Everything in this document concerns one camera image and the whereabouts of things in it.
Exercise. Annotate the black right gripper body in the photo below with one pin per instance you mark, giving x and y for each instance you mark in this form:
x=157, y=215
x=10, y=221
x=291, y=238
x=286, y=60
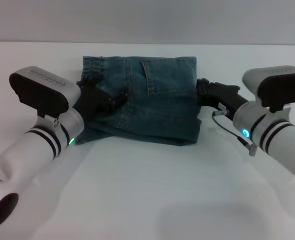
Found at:
x=222, y=97

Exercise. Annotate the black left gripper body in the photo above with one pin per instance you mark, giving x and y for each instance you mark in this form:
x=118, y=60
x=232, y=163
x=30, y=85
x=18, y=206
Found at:
x=92, y=102

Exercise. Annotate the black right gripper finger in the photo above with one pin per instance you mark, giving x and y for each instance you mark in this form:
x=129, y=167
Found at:
x=205, y=81
x=202, y=90

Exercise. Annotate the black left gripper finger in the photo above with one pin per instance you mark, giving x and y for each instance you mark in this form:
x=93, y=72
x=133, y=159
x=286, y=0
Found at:
x=86, y=82
x=118, y=100

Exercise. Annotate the blue denim shorts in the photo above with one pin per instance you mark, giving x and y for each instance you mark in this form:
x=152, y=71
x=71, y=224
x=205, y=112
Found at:
x=167, y=112

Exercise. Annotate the left wrist camera housing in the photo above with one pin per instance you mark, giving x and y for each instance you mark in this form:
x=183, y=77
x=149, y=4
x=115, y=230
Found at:
x=41, y=87

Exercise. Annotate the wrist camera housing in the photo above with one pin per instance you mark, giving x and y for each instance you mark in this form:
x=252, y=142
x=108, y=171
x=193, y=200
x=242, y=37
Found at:
x=275, y=85
x=41, y=87

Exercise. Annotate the right wrist camera housing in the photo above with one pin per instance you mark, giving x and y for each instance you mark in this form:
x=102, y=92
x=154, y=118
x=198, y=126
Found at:
x=275, y=85

